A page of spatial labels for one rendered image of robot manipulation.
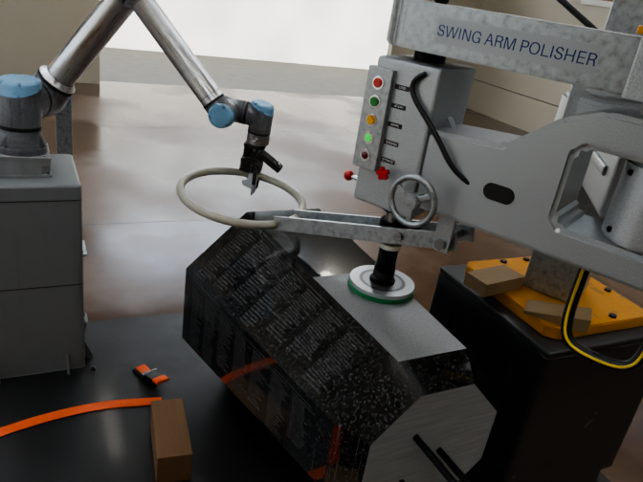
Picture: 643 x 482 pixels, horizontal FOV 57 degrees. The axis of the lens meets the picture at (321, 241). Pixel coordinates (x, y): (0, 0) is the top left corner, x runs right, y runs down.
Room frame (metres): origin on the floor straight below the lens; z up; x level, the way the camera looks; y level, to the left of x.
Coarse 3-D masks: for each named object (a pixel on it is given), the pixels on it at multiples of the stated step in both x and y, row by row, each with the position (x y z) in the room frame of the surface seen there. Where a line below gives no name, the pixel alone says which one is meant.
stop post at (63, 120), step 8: (64, 112) 3.09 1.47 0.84; (56, 120) 3.07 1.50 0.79; (64, 120) 3.09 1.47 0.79; (56, 128) 3.07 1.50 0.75; (64, 128) 3.09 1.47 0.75; (72, 128) 3.11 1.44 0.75; (56, 136) 3.07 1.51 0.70; (64, 136) 3.09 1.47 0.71; (72, 136) 3.11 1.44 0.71; (56, 144) 3.07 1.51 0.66; (64, 144) 3.09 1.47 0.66; (72, 144) 3.11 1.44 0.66; (56, 152) 3.10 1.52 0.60; (64, 152) 3.09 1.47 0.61; (72, 152) 3.11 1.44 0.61
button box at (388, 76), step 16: (368, 80) 1.67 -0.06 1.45; (384, 80) 1.64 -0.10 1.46; (368, 96) 1.67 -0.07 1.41; (384, 96) 1.64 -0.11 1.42; (368, 112) 1.66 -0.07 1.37; (384, 112) 1.63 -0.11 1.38; (368, 128) 1.66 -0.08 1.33; (384, 128) 1.64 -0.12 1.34; (368, 144) 1.65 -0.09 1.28; (368, 160) 1.65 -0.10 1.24
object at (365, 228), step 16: (288, 224) 1.88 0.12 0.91; (304, 224) 1.84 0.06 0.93; (320, 224) 1.80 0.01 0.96; (336, 224) 1.77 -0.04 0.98; (352, 224) 1.73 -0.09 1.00; (368, 224) 1.83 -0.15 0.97; (432, 224) 1.70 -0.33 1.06; (368, 240) 1.69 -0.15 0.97; (384, 240) 1.66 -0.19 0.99; (400, 240) 1.62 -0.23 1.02; (416, 240) 1.60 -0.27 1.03; (432, 240) 1.57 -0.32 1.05; (464, 240) 1.64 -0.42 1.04
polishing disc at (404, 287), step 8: (352, 272) 1.74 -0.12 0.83; (360, 272) 1.75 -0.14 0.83; (368, 272) 1.76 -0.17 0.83; (400, 272) 1.80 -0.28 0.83; (352, 280) 1.68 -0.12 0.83; (360, 280) 1.69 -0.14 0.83; (368, 280) 1.70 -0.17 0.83; (400, 280) 1.73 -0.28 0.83; (408, 280) 1.74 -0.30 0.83; (360, 288) 1.64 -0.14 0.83; (368, 288) 1.65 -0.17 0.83; (376, 288) 1.65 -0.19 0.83; (384, 288) 1.66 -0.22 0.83; (392, 288) 1.67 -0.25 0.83; (400, 288) 1.68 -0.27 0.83; (408, 288) 1.69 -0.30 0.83; (376, 296) 1.61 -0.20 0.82; (384, 296) 1.61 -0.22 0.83; (392, 296) 1.62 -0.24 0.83; (400, 296) 1.63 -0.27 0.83; (408, 296) 1.65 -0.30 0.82
